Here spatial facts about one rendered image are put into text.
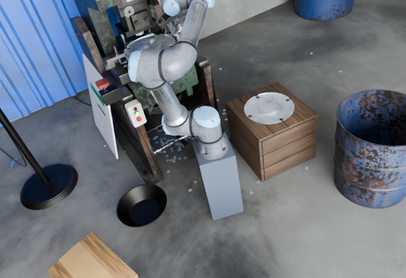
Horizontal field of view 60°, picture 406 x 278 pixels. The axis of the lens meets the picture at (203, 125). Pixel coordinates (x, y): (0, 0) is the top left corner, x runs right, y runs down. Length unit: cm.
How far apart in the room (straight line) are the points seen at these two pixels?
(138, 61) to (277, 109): 102
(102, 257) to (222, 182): 65
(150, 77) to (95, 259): 83
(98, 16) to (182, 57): 101
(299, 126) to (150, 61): 103
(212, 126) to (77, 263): 83
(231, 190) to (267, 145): 32
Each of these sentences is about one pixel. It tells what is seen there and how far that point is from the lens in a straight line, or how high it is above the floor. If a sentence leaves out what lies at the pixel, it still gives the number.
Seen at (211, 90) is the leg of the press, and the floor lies 46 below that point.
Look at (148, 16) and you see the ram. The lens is 197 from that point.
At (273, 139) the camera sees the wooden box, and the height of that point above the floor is 30.
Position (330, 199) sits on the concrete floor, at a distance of 209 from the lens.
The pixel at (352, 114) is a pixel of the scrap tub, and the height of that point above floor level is 34.
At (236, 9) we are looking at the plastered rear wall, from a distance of 389.
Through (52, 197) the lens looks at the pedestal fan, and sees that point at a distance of 247.
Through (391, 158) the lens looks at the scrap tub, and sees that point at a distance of 179.
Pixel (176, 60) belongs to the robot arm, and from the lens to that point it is 126.
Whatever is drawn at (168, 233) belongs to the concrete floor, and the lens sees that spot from 203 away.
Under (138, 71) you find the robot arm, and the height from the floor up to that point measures 103.
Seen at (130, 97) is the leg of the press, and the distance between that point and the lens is 192.
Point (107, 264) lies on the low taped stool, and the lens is 164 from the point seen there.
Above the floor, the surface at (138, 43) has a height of 78.
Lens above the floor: 165
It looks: 40 degrees down
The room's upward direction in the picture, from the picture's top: 12 degrees counter-clockwise
